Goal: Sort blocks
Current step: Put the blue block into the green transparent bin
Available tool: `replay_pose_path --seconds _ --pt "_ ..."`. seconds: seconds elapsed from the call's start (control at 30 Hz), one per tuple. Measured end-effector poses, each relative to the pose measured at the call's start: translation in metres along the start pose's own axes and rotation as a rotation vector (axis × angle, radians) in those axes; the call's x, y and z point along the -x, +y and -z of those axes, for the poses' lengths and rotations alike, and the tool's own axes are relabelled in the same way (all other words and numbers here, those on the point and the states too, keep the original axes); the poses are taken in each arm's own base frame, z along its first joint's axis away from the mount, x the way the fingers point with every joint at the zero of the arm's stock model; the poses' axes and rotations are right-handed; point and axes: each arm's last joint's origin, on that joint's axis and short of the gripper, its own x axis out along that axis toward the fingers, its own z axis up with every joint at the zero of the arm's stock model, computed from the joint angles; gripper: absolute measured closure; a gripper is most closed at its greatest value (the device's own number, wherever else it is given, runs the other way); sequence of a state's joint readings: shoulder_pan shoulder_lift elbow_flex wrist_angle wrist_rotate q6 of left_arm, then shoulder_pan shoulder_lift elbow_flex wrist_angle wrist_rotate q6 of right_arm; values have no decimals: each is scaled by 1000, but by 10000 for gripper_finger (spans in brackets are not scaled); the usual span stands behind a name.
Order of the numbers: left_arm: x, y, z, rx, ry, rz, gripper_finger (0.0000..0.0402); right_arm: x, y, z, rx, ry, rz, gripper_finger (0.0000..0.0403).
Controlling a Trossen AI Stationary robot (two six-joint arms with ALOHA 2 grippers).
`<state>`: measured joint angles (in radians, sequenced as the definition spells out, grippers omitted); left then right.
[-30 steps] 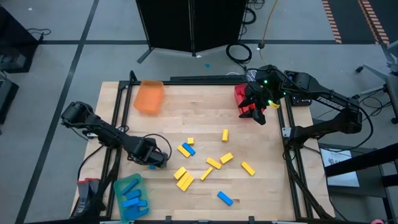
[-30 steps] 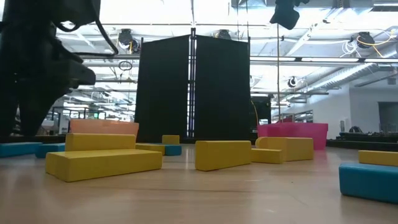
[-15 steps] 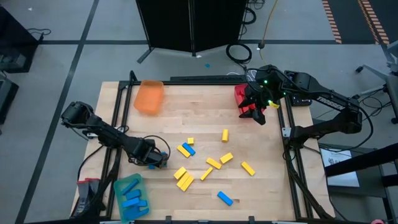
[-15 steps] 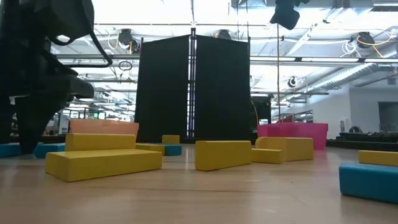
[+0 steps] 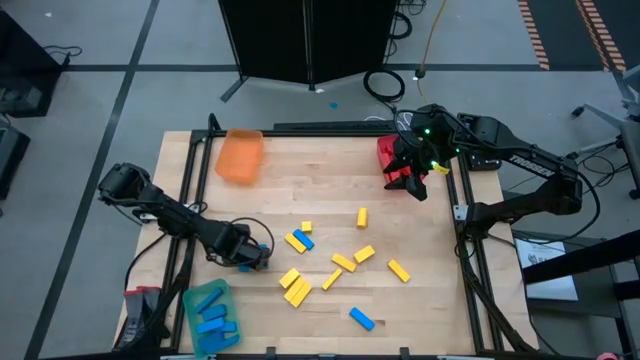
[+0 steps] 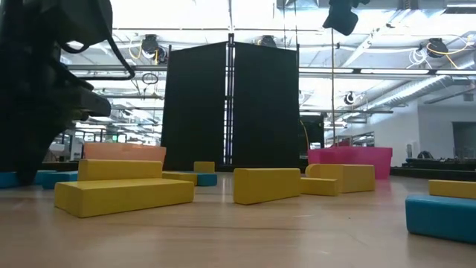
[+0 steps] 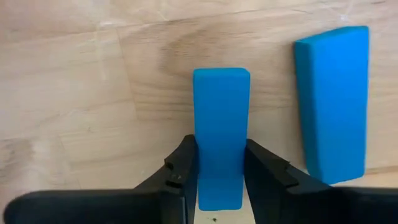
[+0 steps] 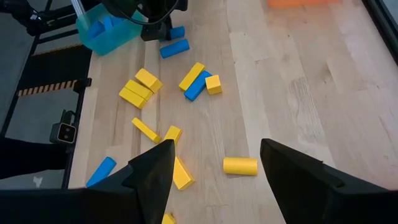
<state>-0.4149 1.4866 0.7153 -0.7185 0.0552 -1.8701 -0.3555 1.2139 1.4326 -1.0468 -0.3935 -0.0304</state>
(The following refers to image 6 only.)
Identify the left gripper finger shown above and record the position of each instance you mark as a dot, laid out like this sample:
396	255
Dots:
29	149

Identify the black background rack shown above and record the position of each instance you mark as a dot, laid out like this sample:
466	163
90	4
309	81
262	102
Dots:
96	129

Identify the thin vertical pole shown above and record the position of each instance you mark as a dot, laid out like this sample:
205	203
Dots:
332	93

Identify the yellow wooden block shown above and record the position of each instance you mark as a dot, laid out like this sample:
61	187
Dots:
451	189
122	197
119	169
266	186
180	177
349	176
320	187

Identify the orange plastic bin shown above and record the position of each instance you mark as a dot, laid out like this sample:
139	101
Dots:
124	152

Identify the black background cabinet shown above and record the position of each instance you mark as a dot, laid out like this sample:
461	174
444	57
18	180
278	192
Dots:
316	130

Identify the red plastic bin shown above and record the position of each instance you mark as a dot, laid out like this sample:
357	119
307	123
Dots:
353	155

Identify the black room divider screen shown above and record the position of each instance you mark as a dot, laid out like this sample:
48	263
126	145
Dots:
193	111

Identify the dark doorway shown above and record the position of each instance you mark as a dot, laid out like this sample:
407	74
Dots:
465	136

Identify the small yellow wooden cube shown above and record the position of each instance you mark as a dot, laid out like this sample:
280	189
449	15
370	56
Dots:
204	167

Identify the silver ventilation duct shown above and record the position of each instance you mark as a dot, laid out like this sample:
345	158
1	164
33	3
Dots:
409	89

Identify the white wall dispenser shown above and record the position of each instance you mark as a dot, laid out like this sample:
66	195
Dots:
409	149

